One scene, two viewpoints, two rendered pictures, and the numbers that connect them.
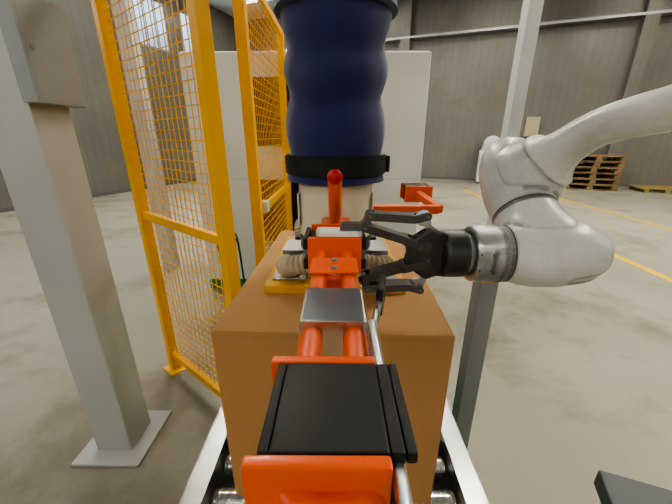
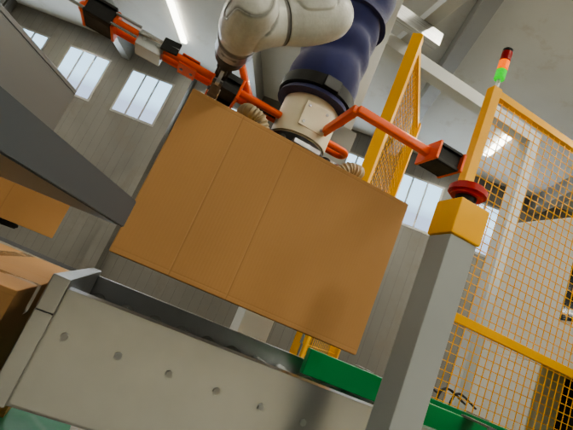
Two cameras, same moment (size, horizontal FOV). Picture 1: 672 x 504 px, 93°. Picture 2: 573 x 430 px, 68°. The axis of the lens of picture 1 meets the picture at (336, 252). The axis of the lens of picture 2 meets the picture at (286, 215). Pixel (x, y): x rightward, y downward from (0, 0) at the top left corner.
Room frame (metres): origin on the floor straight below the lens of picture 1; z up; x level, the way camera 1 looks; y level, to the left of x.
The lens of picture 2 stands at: (0.48, -1.13, 0.68)
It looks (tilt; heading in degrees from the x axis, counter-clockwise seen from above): 13 degrees up; 74
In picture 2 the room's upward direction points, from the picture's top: 23 degrees clockwise
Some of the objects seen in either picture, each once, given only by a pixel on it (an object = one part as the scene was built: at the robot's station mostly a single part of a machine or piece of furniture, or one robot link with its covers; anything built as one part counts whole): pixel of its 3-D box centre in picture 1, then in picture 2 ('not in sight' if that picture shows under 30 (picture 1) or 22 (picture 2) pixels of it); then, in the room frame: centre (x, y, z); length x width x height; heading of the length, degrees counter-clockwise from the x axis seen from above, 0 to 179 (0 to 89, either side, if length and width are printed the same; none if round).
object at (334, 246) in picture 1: (334, 247); (224, 88); (0.50, 0.00, 1.20); 0.10 x 0.08 x 0.06; 90
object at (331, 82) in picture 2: (337, 163); (316, 98); (0.75, 0.00, 1.32); 0.23 x 0.23 x 0.04
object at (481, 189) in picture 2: not in sight; (465, 196); (0.97, -0.50, 1.02); 0.07 x 0.07 x 0.04
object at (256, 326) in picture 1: (337, 332); (255, 231); (0.74, 0.00, 0.88); 0.60 x 0.40 x 0.40; 178
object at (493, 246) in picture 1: (481, 253); (235, 43); (0.47, -0.23, 1.20); 0.09 x 0.06 x 0.09; 179
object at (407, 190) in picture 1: (415, 192); (440, 159); (1.05, -0.26, 1.20); 0.09 x 0.08 x 0.05; 90
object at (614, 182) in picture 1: (589, 171); not in sight; (9.10, -7.02, 0.45); 1.25 x 0.86 x 0.89; 69
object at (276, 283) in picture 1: (297, 253); not in sight; (0.75, 0.10, 1.10); 0.34 x 0.10 x 0.05; 0
